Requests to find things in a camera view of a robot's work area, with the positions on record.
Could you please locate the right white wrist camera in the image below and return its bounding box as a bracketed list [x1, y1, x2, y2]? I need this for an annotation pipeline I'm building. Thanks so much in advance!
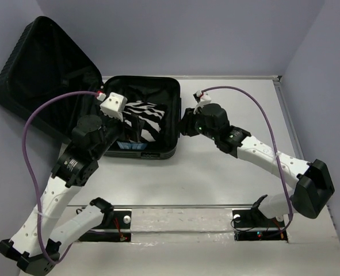
[193, 90, 212, 114]

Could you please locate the metal table edge rail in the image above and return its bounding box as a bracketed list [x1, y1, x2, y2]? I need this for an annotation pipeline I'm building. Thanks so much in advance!
[274, 75, 314, 187]

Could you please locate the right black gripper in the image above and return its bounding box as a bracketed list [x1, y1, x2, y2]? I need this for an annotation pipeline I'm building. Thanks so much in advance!
[175, 105, 218, 140]

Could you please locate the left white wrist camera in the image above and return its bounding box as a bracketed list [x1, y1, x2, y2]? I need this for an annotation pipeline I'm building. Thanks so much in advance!
[100, 92, 127, 122]

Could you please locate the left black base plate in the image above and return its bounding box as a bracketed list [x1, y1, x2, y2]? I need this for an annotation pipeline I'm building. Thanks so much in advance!
[78, 209, 132, 243]

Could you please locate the black hard-shell suitcase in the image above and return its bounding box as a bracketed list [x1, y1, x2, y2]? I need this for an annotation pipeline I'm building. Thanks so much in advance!
[0, 16, 181, 159]

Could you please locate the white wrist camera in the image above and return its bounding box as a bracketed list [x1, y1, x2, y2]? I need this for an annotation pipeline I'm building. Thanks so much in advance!
[193, 90, 212, 114]
[100, 92, 127, 122]

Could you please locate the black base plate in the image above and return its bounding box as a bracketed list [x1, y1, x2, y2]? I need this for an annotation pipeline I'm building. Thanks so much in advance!
[78, 209, 132, 243]
[230, 209, 288, 242]

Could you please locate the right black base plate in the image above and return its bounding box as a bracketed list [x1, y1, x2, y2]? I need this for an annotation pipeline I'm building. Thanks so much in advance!
[230, 209, 288, 242]

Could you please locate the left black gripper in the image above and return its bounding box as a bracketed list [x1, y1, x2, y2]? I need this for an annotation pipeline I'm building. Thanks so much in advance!
[93, 101, 145, 159]

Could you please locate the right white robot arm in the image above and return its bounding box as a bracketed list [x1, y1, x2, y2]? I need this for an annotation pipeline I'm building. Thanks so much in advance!
[179, 103, 335, 225]

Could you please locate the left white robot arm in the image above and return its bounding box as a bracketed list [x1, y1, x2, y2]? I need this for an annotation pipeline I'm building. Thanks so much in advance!
[0, 115, 125, 275]

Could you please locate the zebra print pouch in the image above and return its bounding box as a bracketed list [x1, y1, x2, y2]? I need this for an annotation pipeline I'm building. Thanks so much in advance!
[123, 101, 167, 143]

